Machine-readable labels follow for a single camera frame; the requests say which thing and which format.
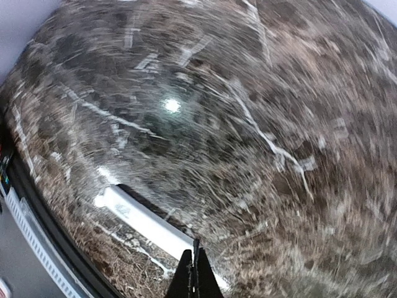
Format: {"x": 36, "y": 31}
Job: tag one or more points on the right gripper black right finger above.
{"x": 204, "y": 283}

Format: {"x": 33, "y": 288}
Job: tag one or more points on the black front rail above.
{"x": 44, "y": 189}

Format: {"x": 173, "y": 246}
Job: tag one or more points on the white remote control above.
{"x": 160, "y": 241}

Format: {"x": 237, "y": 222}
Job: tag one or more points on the grey slotted cable duct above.
{"x": 38, "y": 247}

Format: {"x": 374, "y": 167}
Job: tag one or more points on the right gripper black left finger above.
{"x": 181, "y": 285}

